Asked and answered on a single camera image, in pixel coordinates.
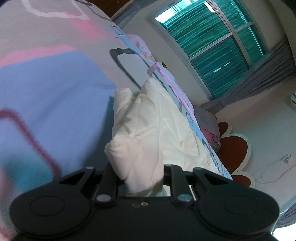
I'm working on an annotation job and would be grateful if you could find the cream white quilted garment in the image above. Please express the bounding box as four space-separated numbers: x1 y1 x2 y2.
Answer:
105 78 219 197

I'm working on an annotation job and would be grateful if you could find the folded grey pink clothes pile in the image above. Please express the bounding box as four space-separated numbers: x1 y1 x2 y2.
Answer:
194 105 221 153

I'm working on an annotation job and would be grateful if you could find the red flower-shaped headboard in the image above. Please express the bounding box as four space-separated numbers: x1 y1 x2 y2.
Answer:
217 121 255 188

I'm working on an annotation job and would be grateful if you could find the pink blanket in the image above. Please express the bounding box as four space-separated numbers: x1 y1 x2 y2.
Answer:
125 34 155 61

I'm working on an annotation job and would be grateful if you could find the patterned blue pink bedsheet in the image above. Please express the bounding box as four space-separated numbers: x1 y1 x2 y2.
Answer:
0 0 233 241

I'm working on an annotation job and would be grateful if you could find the window with green blinds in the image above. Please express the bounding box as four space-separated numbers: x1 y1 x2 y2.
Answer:
147 1 267 99

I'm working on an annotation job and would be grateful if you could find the grey right curtain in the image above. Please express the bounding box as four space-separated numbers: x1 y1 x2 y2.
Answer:
201 39 295 114

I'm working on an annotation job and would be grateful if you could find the white wall cable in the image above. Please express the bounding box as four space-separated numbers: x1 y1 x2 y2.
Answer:
254 159 296 185

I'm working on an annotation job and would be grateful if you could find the white wall socket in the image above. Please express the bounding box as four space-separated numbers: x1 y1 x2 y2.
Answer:
281 154 292 164

